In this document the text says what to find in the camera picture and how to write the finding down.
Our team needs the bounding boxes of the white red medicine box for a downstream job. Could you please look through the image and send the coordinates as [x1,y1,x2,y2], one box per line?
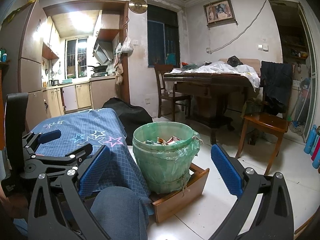
[165,136,180,145]

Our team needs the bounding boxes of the kitchen base cabinets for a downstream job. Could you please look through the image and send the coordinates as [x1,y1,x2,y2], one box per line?
[43,76,117,118]

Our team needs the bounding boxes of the green-lined trash bin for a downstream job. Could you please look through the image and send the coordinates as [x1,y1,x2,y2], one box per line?
[132,121,202,194]

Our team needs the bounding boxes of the kitchen window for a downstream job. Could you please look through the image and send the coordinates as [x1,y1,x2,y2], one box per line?
[65,37,88,79]

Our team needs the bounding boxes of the person's knee in jeans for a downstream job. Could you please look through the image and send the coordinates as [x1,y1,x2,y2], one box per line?
[91,186,149,239]

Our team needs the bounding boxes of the blue and red bottles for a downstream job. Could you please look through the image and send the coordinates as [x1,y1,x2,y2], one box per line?
[304,125,319,169]

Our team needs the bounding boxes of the blue star-pattern tablecloth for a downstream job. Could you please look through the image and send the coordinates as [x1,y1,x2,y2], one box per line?
[31,108,150,204]

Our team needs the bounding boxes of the wooden chair near bin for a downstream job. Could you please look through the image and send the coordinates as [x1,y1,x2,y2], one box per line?
[235,61,295,176]

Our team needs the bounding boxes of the wooden drawer under bin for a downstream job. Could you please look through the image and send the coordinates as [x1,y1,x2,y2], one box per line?
[150,163,210,224]

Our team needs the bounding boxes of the black bag on floor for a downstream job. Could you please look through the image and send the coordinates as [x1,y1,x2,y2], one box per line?
[103,98,153,146]

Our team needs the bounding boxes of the black wok on stove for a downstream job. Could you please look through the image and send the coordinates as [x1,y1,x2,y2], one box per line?
[88,65,108,73]

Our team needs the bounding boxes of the grey refrigerator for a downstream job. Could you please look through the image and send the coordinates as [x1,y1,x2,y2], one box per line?
[1,0,47,131]

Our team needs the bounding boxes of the steel range hood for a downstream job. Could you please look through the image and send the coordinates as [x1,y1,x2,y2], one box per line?
[93,40,113,65]

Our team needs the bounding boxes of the dark jacket on chair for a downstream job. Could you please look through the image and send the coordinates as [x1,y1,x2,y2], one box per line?
[260,61,293,115]

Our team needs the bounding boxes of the dark wooden dining table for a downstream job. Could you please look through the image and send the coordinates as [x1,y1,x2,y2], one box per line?
[164,73,253,144]

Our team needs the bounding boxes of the white hanging plastic bag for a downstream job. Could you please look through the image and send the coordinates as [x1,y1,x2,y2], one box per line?
[121,37,134,54]

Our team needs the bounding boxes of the white cloth on table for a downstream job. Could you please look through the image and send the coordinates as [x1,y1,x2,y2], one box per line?
[169,61,260,90]

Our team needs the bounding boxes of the dark window with curtain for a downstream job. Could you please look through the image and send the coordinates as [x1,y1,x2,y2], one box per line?
[147,4,180,68]

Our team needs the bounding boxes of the wooden chair by wall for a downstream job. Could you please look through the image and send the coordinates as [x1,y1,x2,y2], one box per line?
[154,63,191,121]

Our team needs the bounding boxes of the white cable on wall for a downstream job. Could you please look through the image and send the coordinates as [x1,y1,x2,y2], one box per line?
[206,0,271,54]

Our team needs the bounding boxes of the round gold wall clock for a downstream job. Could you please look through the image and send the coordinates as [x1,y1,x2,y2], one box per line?
[129,0,148,14]

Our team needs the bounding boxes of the framed wall picture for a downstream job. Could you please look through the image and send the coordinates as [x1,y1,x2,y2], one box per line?
[203,0,236,27]

